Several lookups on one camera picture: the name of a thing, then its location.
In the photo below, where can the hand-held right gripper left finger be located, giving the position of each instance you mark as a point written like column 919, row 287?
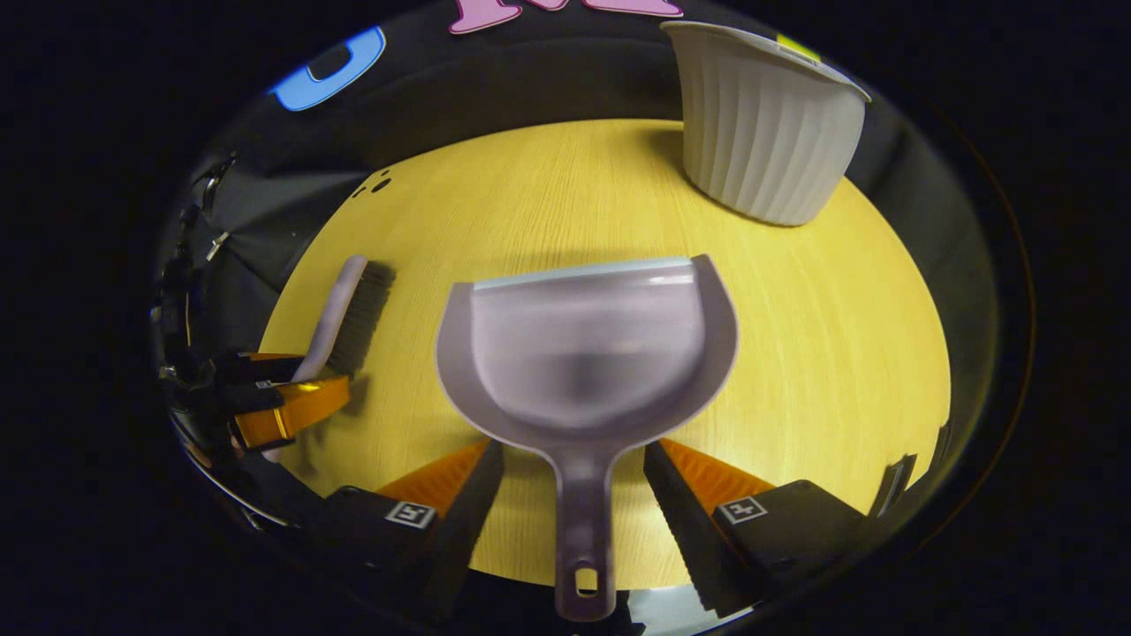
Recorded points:
column 464, row 521

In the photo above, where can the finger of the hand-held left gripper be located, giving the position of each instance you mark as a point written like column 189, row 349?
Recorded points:
column 256, row 367
column 305, row 406

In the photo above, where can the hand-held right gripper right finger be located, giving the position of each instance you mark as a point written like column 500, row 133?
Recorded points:
column 685, row 521

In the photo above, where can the small pale lilac broom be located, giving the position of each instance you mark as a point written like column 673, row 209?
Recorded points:
column 340, row 305

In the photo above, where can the pale lilac plastic dustpan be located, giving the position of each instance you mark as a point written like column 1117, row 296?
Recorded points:
column 588, row 353

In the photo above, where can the white ribbed garbage bin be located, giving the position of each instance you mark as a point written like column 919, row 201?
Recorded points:
column 760, row 132

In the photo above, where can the silver metal clip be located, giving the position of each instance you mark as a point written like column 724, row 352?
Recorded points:
column 217, row 246

